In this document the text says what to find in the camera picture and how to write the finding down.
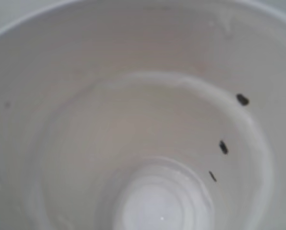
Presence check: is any yellow paper cup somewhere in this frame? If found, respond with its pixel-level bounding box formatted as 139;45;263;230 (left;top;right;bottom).
0;0;286;230

